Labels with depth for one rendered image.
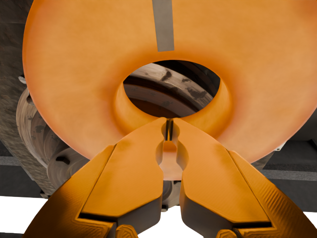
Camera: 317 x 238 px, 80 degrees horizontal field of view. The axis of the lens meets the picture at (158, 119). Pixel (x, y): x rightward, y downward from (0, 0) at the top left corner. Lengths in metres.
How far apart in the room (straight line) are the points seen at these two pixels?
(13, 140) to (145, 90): 0.62
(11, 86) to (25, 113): 0.21
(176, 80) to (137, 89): 0.06
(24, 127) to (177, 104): 0.32
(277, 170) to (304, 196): 3.65
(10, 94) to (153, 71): 0.47
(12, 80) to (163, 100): 0.44
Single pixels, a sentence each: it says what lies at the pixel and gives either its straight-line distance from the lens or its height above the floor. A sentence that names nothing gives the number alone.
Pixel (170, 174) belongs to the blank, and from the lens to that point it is 0.16.
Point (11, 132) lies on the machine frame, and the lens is 0.81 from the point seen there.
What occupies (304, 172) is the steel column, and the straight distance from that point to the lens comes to 6.43.
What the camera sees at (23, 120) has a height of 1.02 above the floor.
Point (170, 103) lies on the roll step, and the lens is 0.32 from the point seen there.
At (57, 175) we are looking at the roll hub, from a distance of 0.42.
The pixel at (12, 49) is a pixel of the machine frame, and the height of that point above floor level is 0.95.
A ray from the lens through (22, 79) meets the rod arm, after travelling 0.27.
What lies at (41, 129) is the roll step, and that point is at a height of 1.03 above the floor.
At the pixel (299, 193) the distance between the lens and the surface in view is 9.51.
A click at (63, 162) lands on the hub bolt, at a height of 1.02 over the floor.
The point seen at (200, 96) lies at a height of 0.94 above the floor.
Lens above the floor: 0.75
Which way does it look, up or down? 43 degrees up
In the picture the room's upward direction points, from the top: 177 degrees counter-clockwise
